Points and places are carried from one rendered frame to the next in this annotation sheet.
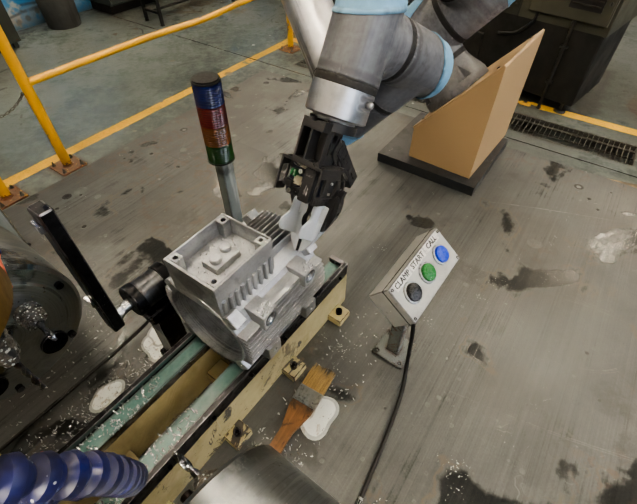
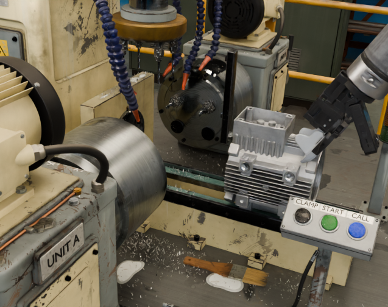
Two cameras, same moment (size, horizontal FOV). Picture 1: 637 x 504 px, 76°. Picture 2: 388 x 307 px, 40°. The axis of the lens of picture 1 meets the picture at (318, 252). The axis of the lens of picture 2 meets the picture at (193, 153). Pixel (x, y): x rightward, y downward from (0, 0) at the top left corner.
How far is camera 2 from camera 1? 0.92 m
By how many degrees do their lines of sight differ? 62
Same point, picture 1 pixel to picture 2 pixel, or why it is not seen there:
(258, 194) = not seen: outside the picture
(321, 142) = (340, 90)
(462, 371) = not seen: outside the picture
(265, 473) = (145, 147)
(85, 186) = (353, 138)
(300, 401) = (231, 268)
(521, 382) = not seen: outside the picture
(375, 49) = (386, 44)
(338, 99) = (354, 64)
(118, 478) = (116, 47)
